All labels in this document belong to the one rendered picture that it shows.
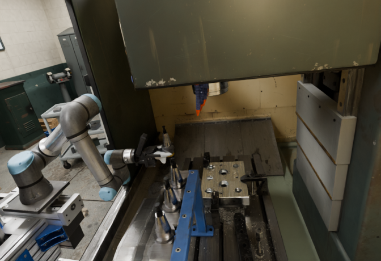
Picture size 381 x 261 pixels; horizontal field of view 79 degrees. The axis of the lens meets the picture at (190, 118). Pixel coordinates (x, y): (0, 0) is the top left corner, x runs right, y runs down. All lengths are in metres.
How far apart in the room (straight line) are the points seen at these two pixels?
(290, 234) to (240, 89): 1.16
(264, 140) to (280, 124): 0.28
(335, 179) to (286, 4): 0.65
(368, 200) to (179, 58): 0.73
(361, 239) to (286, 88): 1.36
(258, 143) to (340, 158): 1.14
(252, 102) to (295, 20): 1.51
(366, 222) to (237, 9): 0.79
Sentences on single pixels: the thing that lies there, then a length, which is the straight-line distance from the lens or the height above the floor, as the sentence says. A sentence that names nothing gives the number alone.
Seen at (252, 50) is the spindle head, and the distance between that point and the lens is 0.65.
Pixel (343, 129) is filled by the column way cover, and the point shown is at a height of 1.38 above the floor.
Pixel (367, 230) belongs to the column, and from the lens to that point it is 1.04.
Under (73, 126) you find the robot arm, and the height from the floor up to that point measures 1.43.
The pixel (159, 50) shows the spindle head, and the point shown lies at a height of 1.70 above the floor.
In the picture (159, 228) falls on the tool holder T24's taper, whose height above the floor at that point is 1.26.
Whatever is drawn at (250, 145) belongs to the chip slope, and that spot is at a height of 0.74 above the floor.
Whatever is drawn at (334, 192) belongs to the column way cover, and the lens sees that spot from 1.05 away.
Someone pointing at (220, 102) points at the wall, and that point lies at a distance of 2.10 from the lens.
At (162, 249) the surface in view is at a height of 1.22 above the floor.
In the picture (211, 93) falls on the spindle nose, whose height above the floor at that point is 1.49.
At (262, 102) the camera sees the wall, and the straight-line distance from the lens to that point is 2.13.
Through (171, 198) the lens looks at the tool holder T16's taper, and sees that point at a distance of 0.78.
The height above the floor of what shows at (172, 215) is 1.22.
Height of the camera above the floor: 1.77
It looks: 23 degrees down
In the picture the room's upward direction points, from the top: 8 degrees counter-clockwise
